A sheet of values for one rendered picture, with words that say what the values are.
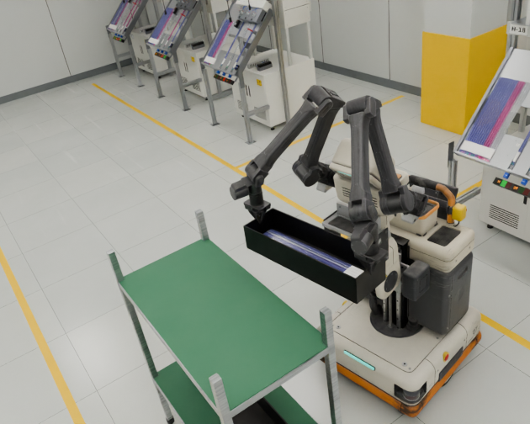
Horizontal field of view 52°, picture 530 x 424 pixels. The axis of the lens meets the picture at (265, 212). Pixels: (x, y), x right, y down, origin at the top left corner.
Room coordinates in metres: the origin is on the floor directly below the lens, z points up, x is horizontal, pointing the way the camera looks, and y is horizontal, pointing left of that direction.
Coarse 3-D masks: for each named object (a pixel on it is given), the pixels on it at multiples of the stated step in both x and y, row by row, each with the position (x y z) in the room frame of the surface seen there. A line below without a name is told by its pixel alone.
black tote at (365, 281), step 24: (264, 216) 1.92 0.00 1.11; (288, 216) 1.88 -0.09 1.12; (264, 240) 1.75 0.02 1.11; (312, 240) 1.78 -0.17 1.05; (336, 240) 1.68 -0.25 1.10; (288, 264) 1.66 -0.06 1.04; (312, 264) 1.56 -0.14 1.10; (360, 264) 1.60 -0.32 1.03; (384, 264) 1.51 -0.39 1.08; (336, 288) 1.48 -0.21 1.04; (360, 288) 1.42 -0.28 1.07
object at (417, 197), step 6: (414, 192) 1.72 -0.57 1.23; (414, 198) 1.71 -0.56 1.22; (420, 198) 1.72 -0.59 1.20; (426, 198) 1.71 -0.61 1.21; (414, 204) 1.69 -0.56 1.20; (420, 204) 1.70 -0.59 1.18; (426, 204) 1.70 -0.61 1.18; (414, 210) 1.70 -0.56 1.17; (420, 210) 1.70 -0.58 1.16; (420, 216) 1.68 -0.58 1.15
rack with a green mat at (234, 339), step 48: (144, 288) 1.77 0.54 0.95; (192, 288) 1.72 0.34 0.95; (240, 288) 1.67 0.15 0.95; (144, 336) 1.85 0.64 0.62; (192, 336) 1.45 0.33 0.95; (240, 336) 1.41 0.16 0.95; (288, 336) 1.37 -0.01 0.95; (192, 384) 1.76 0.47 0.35; (240, 384) 1.19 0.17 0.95; (336, 384) 1.30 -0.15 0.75
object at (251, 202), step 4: (252, 196) 1.87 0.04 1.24; (256, 196) 1.87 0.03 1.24; (260, 196) 1.88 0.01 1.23; (248, 200) 1.93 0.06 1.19; (252, 200) 1.88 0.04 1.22; (256, 200) 1.87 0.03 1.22; (260, 200) 1.88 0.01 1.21; (264, 200) 1.91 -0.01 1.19; (244, 204) 1.92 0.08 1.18; (248, 204) 1.89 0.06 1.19; (252, 204) 1.88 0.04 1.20; (256, 204) 1.87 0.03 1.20; (260, 204) 1.87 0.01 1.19; (264, 204) 1.88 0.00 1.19; (268, 204) 1.87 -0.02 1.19; (256, 208) 1.86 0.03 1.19; (260, 208) 1.85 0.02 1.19; (264, 208) 1.86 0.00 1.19; (260, 212) 1.84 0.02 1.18
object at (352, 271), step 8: (272, 232) 1.87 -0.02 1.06; (280, 240) 1.80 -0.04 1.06; (288, 240) 1.79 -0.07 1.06; (296, 240) 1.78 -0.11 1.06; (296, 248) 1.73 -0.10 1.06; (304, 248) 1.72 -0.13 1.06; (312, 248) 1.71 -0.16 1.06; (312, 256) 1.66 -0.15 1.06; (320, 256) 1.65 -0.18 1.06; (328, 256) 1.65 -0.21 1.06; (328, 264) 1.59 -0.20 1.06; (336, 264) 1.59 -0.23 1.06; (344, 264) 1.58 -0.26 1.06; (344, 272) 1.54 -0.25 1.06; (352, 272) 1.53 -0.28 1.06; (360, 272) 1.52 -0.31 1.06
